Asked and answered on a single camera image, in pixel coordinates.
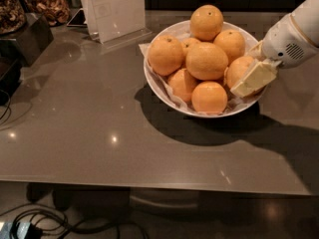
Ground black box on table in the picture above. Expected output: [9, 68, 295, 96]
[0, 13, 54, 67]

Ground white ceramic bowl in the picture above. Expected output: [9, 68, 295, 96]
[143, 20, 269, 120]

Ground small hidden back orange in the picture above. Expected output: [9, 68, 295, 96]
[181, 37, 199, 55]

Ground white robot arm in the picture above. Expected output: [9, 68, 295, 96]
[230, 0, 319, 98]

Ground black device at left edge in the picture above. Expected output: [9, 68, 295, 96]
[0, 57, 22, 105]

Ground glass jar of dried slices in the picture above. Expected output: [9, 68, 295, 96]
[23, 0, 70, 27]

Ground power adapter on floor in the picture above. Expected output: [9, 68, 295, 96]
[0, 222, 43, 239]

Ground clear acrylic sign holder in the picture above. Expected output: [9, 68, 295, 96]
[81, 0, 151, 49]

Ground black floor cables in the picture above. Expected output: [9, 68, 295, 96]
[0, 202, 149, 239]

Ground glass jar of dark snacks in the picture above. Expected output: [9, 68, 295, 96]
[0, 0, 26, 35]

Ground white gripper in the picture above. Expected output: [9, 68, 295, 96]
[230, 13, 318, 98]

